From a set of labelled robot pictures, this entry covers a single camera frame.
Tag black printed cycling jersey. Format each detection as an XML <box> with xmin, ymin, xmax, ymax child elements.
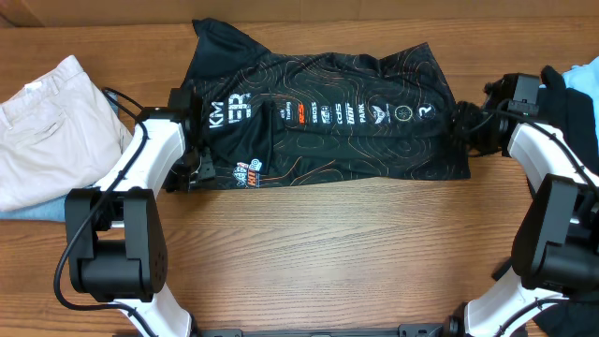
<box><xmin>183</xmin><ymin>19</ymin><xmax>471</xmax><ymax>190</ymax></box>

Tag black garment pile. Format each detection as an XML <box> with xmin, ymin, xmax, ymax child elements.
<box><xmin>533</xmin><ymin>66</ymin><xmax>598</xmax><ymax>336</ymax></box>

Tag beige folded trousers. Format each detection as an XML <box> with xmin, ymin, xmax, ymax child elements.
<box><xmin>1</xmin><ymin>55</ymin><xmax>132</xmax><ymax>212</ymax></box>

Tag blue folded jeans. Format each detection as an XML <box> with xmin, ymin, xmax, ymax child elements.
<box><xmin>1</xmin><ymin>93</ymin><xmax>132</xmax><ymax>222</ymax></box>

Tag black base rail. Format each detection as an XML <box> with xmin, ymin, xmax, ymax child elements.
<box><xmin>192</xmin><ymin>316</ymin><xmax>467</xmax><ymax>337</ymax></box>

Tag light blue garment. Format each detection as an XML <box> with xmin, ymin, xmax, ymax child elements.
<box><xmin>537</xmin><ymin>58</ymin><xmax>598</xmax><ymax>159</ymax></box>

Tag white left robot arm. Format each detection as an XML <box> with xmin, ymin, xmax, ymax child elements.
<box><xmin>53</xmin><ymin>88</ymin><xmax>215</xmax><ymax>337</ymax></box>

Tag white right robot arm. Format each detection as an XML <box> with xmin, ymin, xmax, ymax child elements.
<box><xmin>434</xmin><ymin>66</ymin><xmax>598</xmax><ymax>336</ymax></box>

